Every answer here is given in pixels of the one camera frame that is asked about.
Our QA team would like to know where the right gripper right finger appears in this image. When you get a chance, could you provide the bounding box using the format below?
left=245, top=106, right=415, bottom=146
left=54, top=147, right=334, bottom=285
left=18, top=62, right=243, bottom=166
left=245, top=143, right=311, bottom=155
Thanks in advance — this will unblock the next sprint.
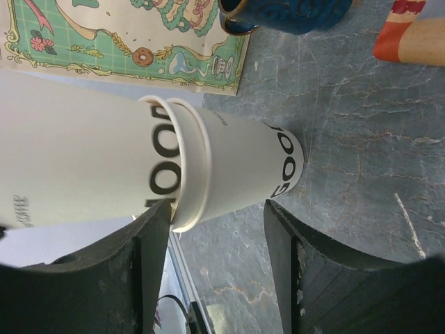
left=264, top=200, right=444, bottom=333

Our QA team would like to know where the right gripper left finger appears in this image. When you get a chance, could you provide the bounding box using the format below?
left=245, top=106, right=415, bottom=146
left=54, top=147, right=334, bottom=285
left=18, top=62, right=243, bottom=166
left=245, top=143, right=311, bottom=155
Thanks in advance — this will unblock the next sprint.
left=1, top=200, right=171, bottom=333

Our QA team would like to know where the white paper cup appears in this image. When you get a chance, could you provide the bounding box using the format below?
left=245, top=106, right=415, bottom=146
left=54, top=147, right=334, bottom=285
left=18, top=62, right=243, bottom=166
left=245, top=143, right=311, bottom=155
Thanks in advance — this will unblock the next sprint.
left=164, top=98, right=304, bottom=233
left=1, top=70, right=181, bottom=228

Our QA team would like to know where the green paper gift bag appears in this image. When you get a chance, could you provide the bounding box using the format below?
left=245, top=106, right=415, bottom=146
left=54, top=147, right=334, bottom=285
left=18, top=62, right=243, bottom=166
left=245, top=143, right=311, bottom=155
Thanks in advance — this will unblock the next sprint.
left=1, top=0, right=249, bottom=96

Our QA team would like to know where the colourful patchwork placemat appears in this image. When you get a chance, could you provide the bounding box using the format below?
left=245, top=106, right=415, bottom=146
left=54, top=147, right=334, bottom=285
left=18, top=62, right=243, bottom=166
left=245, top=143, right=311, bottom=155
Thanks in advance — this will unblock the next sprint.
left=373, top=0, right=444, bottom=67

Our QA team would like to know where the dark blue mug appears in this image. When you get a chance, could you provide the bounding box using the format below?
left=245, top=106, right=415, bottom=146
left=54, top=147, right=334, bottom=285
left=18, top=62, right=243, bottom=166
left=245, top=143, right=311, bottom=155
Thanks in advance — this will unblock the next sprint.
left=218, top=0, right=354, bottom=36

